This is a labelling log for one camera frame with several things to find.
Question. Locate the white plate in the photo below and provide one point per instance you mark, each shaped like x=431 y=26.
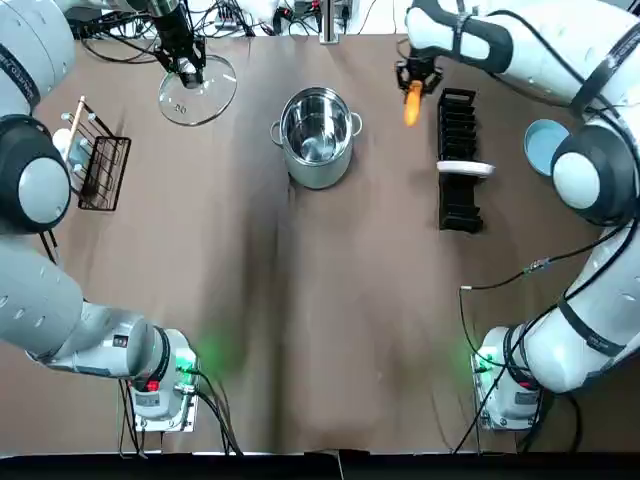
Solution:
x=465 y=168

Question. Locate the black dish rack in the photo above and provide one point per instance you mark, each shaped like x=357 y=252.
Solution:
x=457 y=210

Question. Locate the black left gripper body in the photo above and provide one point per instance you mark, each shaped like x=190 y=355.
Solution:
x=175 y=30

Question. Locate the stainless steel pot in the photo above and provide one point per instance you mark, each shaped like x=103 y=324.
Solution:
x=320 y=170

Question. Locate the light blue plate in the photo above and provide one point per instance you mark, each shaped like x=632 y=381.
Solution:
x=540 y=145

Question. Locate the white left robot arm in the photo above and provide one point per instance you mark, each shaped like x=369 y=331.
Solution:
x=30 y=310

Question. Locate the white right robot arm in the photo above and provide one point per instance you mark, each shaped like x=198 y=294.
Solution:
x=590 y=320

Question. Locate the aluminium camera post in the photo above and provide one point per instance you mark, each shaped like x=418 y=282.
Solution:
x=332 y=25

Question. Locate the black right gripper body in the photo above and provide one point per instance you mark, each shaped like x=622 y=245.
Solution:
x=420 y=66

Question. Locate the glass pot lid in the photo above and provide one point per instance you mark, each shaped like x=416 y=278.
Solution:
x=210 y=100

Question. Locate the orange corn cob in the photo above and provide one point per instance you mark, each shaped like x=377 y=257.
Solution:
x=412 y=107

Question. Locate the light blue cup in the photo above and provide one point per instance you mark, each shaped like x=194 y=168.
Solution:
x=61 y=139

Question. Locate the grey multiport hub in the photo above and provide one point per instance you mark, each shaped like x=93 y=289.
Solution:
x=234 y=17

